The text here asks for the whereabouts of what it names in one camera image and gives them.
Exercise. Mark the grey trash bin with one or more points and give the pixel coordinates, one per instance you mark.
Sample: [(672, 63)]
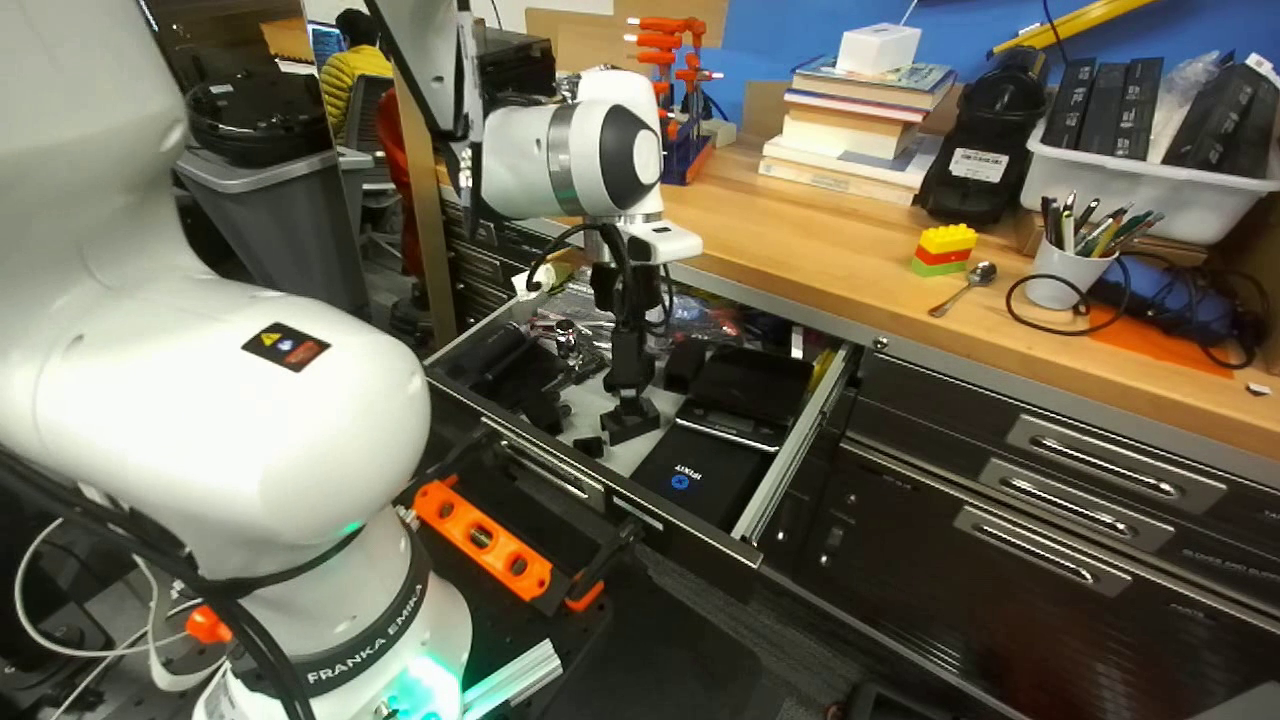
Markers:
[(286, 220)]

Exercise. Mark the white plastic bin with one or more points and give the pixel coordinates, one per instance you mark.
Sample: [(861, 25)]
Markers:
[(1188, 207)]

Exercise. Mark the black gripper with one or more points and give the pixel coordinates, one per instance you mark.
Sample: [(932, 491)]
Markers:
[(626, 293)]

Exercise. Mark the black box blue logo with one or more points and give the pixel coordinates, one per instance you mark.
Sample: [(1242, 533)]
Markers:
[(701, 472)]

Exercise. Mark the coloured toy brick stack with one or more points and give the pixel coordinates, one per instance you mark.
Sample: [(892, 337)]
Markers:
[(942, 248)]

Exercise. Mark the black drawer cabinet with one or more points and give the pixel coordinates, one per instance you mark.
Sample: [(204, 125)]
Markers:
[(1041, 522)]

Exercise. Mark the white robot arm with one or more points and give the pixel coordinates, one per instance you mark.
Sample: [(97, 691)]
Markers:
[(251, 440)]

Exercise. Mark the blue black power tool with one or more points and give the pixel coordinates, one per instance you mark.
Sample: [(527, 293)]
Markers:
[(1164, 297)]

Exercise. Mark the grey drawer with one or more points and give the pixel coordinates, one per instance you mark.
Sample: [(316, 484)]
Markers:
[(678, 407)]

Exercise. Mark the black device with label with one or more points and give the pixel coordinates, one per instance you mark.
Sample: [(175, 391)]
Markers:
[(981, 162)]

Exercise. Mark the white pen cup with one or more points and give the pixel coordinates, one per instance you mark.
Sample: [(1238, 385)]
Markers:
[(1063, 279)]

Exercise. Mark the black square tube block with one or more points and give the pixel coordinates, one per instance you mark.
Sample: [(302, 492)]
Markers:
[(631, 417)]

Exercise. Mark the yellow ruler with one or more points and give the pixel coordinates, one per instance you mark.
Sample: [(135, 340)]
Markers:
[(1064, 25)]

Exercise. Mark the stack of books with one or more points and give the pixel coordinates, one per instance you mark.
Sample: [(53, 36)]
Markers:
[(861, 132)]

